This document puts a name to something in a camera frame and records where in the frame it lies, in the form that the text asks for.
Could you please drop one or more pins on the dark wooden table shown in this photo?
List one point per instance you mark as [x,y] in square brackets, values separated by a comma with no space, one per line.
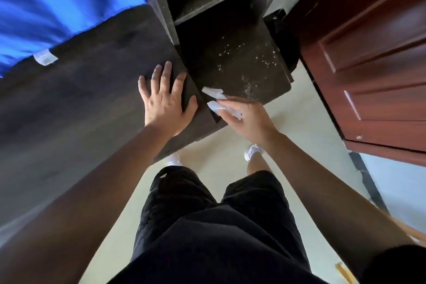
[83,110]

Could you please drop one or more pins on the black shorts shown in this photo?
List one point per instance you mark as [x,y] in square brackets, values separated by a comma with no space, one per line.
[216,237]

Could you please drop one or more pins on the person's right leg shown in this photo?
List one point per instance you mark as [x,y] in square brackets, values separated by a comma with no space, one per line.
[258,164]

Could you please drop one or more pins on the person's right hand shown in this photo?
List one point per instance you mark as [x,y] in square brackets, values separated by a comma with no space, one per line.
[253,120]

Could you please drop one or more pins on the blue towel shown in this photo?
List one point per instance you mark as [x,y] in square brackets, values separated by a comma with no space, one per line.
[50,4]

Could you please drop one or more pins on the person's white left shoe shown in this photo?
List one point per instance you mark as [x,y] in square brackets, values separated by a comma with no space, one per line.
[173,160]

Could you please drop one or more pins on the red wooden door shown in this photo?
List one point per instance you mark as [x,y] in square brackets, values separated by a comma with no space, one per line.
[372,60]

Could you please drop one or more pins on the black trash bin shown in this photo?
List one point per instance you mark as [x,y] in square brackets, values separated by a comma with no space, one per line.
[283,37]

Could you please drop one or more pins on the person's right forearm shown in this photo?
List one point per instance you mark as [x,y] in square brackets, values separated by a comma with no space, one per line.
[336,207]

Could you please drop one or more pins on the person's left forearm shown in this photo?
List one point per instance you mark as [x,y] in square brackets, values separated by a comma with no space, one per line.
[76,214]

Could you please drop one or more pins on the person's white right shoe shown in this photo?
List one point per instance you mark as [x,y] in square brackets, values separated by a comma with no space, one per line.
[252,151]

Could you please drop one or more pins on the white tissue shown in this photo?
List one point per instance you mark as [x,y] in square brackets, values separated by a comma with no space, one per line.
[214,92]

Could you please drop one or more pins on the person's white shoe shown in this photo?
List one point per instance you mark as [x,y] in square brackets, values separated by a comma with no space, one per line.
[252,151]
[173,160]

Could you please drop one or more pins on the person's left hand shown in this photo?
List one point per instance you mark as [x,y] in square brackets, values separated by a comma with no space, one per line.
[164,110]

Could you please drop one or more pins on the black shirt sleeve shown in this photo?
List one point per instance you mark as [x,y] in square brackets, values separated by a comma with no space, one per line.
[396,265]

